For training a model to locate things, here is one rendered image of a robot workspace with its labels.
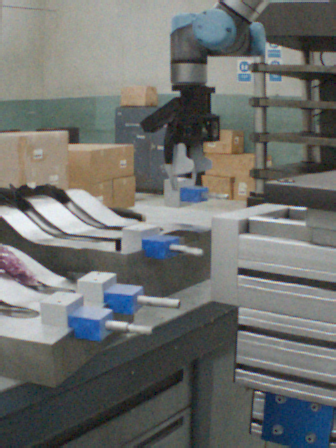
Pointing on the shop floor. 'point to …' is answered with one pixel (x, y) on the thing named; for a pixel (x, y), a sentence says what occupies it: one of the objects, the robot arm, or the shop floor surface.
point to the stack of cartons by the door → (230, 166)
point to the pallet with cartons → (103, 172)
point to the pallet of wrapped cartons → (34, 158)
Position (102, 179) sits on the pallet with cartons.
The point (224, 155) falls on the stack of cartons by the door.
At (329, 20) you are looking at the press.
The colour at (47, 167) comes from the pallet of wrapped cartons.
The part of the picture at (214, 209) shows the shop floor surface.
